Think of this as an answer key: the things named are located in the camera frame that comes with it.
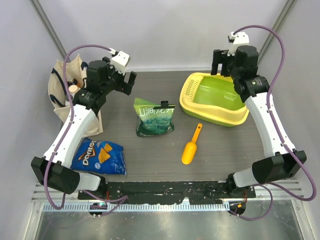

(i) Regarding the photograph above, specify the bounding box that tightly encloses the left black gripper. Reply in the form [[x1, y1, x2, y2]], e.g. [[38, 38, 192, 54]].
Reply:
[[102, 57, 137, 96]]

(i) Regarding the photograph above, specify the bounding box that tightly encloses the black bag clip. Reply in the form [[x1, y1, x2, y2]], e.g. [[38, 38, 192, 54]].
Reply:
[[153, 100, 176, 109]]

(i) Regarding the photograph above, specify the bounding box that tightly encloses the green cat litter bag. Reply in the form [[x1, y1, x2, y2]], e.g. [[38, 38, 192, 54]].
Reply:
[[133, 97, 175, 137]]

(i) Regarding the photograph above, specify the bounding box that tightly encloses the yellow plastic scoop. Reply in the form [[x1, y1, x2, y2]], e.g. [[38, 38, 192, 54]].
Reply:
[[181, 123, 203, 165]]

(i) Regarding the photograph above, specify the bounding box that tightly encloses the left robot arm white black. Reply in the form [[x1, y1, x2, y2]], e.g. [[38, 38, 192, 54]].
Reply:
[[31, 51, 137, 200]]

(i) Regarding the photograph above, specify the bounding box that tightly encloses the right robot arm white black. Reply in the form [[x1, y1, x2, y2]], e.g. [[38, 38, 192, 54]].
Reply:
[[211, 45, 307, 198]]

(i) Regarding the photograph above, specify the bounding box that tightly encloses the yellow green litter box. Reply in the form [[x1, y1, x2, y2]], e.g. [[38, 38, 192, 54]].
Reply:
[[179, 72, 249, 127]]

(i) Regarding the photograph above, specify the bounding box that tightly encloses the beige canvas tote bag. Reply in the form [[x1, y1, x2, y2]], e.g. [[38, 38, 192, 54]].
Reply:
[[47, 55, 104, 137]]

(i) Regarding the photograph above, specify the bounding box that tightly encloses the white bottle in tote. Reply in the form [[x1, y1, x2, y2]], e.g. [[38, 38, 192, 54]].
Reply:
[[67, 85, 80, 101]]

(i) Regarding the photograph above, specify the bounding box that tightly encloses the blue Doritos chip bag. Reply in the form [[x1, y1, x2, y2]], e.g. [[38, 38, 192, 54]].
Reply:
[[70, 137, 127, 176]]

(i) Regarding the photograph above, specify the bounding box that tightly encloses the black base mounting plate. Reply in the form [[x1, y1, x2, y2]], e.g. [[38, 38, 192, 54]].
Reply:
[[78, 181, 256, 205]]

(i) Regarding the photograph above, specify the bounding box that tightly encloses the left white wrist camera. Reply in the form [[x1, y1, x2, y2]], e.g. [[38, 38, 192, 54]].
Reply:
[[109, 48, 131, 75]]

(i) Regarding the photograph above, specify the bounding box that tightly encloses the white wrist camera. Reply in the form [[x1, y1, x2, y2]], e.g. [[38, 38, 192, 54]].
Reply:
[[227, 31, 250, 56], [109, 48, 131, 75]]

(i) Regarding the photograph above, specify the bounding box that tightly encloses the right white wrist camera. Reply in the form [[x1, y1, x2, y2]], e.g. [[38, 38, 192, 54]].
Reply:
[[227, 31, 250, 56]]

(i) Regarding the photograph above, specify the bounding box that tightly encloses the aluminium rail frame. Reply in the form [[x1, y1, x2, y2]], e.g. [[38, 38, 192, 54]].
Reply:
[[31, 179, 304, 212]]

